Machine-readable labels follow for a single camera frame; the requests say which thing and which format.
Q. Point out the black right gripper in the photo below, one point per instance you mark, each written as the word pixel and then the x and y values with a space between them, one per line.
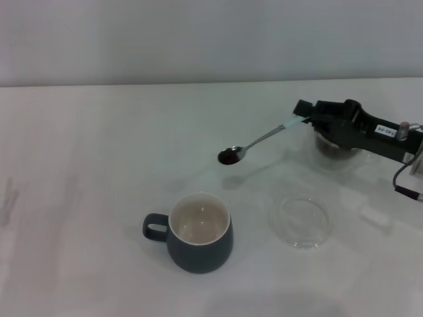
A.
pixel 367 135

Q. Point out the dark blue ceramic mug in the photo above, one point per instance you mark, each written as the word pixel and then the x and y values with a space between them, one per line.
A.
pixel 198 259

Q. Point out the coffee beans heap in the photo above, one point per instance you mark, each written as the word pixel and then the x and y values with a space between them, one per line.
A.
pixel 333 152

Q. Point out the clear glass cup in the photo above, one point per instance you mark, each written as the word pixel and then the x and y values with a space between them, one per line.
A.
pixel 333 152

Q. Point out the clear glass saucer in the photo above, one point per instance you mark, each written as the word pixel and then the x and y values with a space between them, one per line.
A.
pixel 309 155

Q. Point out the silver metal connector plug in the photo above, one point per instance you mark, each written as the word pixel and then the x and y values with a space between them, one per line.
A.
pixel 403 131

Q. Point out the clear glass dish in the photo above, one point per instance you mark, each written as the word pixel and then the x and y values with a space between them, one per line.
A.
pixel 300 228

